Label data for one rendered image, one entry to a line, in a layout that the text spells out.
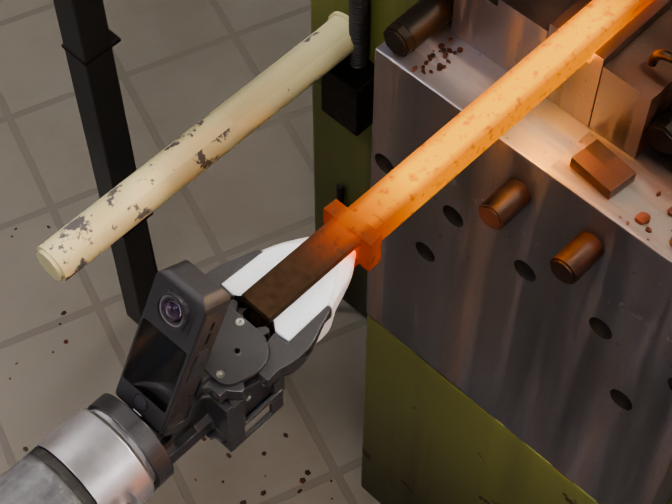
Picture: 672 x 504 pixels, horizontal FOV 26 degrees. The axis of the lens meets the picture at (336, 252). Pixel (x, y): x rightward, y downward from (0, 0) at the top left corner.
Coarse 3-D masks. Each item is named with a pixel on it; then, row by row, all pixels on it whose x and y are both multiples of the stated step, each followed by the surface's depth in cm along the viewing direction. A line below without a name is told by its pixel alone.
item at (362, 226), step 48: (624, 0) 116; (576, 48) 113; (480, 96) 110; (528, 96) 110; (432, 144) 107; (480, 144) 108; (384, 192) 105; (432, 192) 107; (336, 240) 102; (288, 288) 100
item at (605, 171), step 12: (600, 144) 118; (576, 156) 117; (588, 156) 117; (600, 156) 117; (612, 156) 117; (576, 168) 118; (588, 168) 117; (600, 168) 117; (612, 168) 117; (624, 168) 117; (588, 180) 117; (600, 180) 116; (612, 180) 116; (624, 180) 116; (600, 192) 117; (612, 192) 116
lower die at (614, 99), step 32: (480, 0) 120; (512, 0) 118; (544, 0) 118; (576, 0) 118; (480, 32) 123; (512, 32) 120; (544, 32) 117; (640, 32) 116; (512, 64) 123; (608, 64) 114; (640, 64) 114; (576, 96) 119; (608, 96) 116; (640, 96) 113; (608, 128) 118; (640, 128) 115
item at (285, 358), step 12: (324, 312) 100; (312, 324) 99; (276, 336) 98; (300, 336) 98; (312, 336) 98; (276, 348) 98; (288, 348) 98; (300, 348) 98; (312, 348) 99; (276, 360) 97; (288, 360) 97; (300, 360) 98; (264, 372) 97; (276, 372) 97; (288, 372) 98; (264, 384) 97
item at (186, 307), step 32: (160, 288) 91; (192, 288) 90; (160, 320) 91; (192, 320) 90; (160, 352) 93; (192, 352) 91; (128, 384) 96; (160, 384) 94; (192, 384) 94; (160, 416) 95
